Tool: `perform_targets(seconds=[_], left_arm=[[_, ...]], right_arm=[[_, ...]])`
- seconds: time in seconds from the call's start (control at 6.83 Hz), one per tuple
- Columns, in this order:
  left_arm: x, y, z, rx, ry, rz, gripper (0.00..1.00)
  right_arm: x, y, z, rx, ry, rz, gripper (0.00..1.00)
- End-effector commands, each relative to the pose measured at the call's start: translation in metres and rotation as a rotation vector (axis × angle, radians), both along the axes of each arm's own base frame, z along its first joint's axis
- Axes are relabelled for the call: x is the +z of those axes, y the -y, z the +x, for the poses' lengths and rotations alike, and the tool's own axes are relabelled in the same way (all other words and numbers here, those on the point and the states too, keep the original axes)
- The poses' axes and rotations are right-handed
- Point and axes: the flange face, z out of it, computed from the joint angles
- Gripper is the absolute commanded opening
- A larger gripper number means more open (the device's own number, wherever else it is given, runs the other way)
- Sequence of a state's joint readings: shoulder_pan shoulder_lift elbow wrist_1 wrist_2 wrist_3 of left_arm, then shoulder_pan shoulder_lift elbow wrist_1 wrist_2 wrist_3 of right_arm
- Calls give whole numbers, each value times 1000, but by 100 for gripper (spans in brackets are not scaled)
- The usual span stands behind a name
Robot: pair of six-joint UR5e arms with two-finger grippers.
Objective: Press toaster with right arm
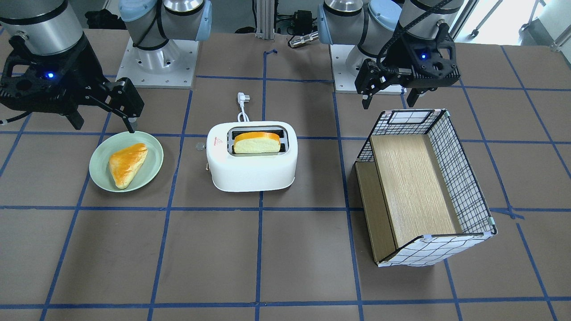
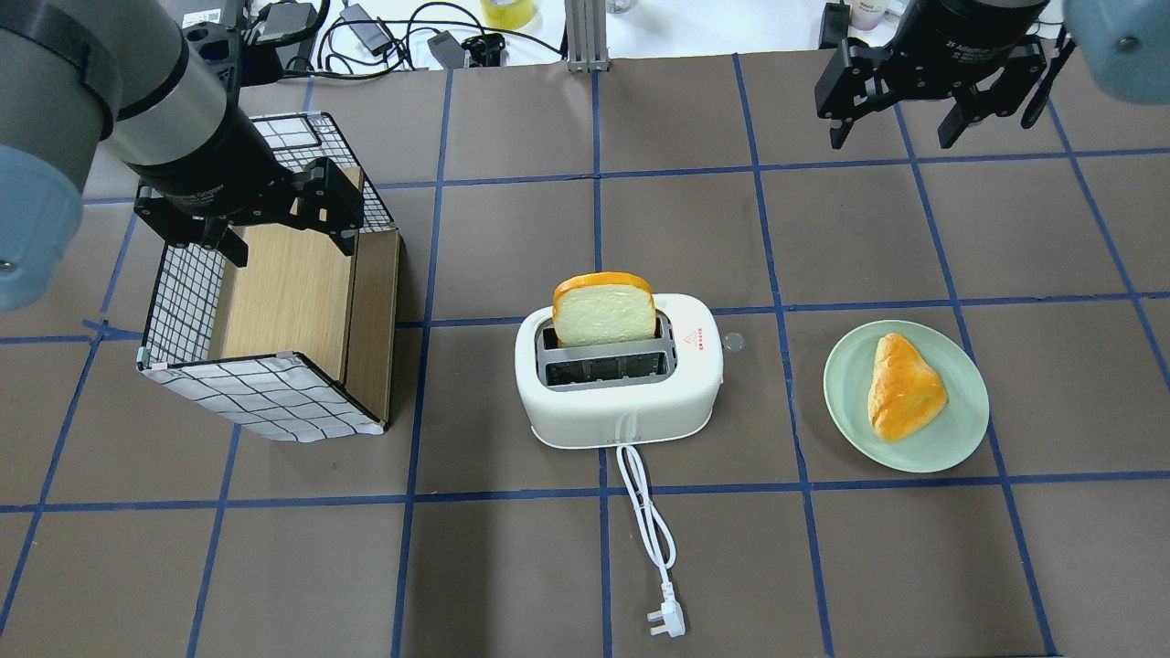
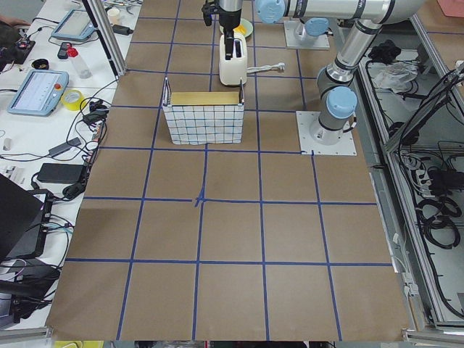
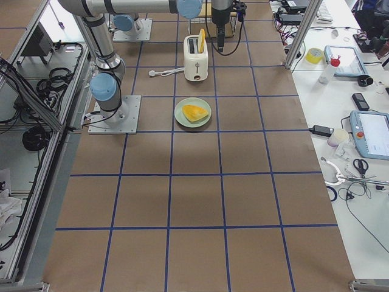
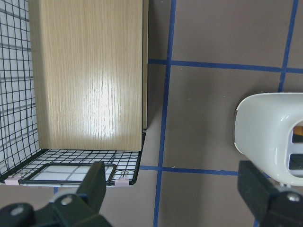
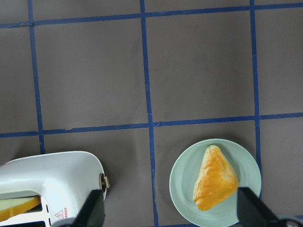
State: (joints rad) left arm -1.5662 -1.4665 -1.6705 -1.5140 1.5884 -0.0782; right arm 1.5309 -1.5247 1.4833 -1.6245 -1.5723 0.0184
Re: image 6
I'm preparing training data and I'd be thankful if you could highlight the pale green plate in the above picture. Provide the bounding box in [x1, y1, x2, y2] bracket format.
[169, 139, 261, 227]

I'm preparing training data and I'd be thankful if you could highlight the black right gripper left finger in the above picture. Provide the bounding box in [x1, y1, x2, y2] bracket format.
[73, 190, 105, 227]

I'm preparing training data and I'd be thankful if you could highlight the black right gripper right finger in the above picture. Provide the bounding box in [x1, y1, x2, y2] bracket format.
[237, 187, 278, 227]

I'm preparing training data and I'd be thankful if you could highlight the white two-slot toaster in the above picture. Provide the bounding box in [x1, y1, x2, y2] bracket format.
[0, 151, 110, 227]

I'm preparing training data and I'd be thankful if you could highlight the golden triangular pastry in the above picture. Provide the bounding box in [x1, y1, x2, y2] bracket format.
[193, 145, 239, 211]

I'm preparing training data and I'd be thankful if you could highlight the bread slice in toaster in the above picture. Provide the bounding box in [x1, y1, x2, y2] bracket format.
[0, 196, 41, 221]

